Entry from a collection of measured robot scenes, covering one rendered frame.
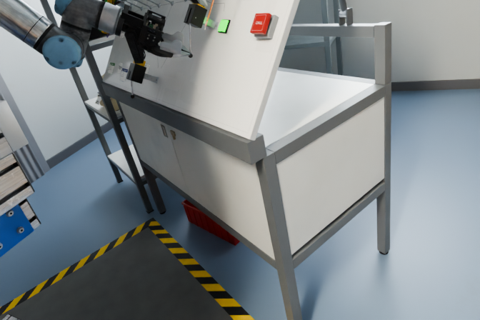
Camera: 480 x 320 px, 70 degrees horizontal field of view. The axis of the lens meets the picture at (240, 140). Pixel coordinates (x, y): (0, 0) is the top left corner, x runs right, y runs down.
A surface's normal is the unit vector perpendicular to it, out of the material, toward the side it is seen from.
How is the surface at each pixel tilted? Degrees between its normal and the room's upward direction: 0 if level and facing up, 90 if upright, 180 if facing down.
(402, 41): 90
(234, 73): 54
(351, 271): 0
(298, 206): 90
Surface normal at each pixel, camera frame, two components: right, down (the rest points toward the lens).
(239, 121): -0.73, -0.18
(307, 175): 0.61, 0.25
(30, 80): 0.89, 0.04
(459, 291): -0.19, -0.88
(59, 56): 0.29, 0.38
